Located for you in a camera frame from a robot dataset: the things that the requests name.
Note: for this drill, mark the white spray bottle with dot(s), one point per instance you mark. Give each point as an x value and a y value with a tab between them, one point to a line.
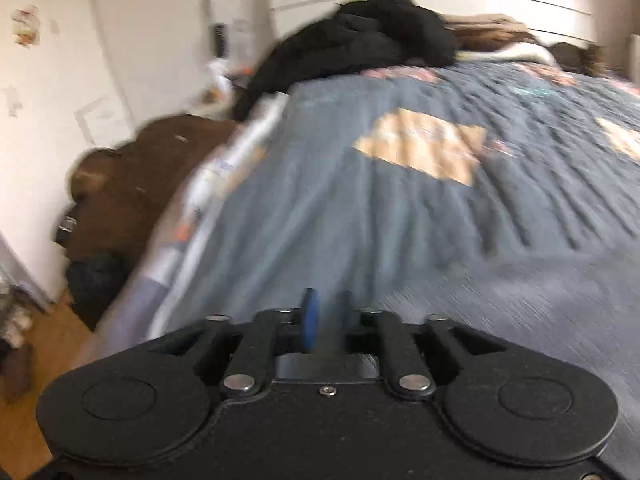
220	82

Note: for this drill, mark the wardrobe door sticker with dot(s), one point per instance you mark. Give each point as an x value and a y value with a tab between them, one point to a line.
26	25

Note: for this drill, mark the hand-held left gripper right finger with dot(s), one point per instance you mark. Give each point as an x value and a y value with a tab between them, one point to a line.
345	315

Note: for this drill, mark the black hairbrush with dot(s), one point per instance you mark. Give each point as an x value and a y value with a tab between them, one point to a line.
220	40

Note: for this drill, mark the black jacket pile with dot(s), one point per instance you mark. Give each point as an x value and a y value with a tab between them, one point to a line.
360	45

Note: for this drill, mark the white pillow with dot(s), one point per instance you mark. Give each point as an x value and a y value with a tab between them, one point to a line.
515	52

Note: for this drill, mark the white wardrobe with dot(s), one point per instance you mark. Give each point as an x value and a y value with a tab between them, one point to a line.
60	110

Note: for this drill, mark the tabby cat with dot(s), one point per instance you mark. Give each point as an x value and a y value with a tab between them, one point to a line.
580	57

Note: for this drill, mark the brown fuzzy blanket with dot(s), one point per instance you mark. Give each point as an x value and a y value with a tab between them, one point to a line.
145	180

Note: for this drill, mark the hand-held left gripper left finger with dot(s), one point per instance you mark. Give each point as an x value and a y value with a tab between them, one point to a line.
309	322

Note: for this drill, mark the grey fleece garment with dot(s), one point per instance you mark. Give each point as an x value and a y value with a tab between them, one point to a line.
525	310

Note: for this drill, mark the blue-grey printed quilt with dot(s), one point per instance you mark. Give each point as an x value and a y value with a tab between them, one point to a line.
325	200

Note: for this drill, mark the brown folded blankets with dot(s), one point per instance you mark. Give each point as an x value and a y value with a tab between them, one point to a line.
490	30

